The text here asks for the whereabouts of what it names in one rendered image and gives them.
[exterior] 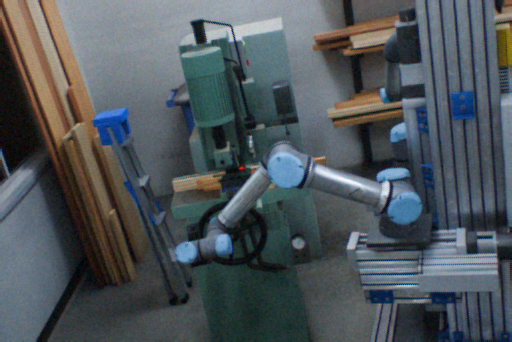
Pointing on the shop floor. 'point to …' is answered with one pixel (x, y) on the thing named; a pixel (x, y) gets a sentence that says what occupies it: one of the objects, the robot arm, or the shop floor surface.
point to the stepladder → (121, 143)
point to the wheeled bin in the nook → (182, 105)
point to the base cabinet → (254, 296)
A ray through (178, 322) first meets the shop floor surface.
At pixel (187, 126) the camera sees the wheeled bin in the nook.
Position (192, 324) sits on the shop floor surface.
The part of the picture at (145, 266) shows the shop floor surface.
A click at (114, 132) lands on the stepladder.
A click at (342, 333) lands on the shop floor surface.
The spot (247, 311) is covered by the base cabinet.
